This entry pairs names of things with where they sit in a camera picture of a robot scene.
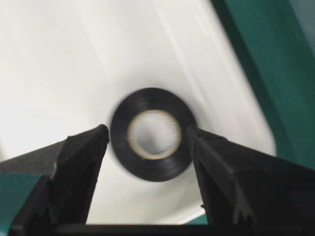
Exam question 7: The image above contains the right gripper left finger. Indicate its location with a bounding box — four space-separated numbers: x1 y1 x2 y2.
0 124 109 236

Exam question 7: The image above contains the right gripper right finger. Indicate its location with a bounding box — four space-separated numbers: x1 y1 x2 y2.
187 126 315 236

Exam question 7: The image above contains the black tape roll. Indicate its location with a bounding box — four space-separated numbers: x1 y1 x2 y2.
110 88 196 182

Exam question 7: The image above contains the white plastic tray case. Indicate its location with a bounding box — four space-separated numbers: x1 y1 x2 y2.
0 0 275 225

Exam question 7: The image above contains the green table cloth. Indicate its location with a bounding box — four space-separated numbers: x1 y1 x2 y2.
0 0 315 225

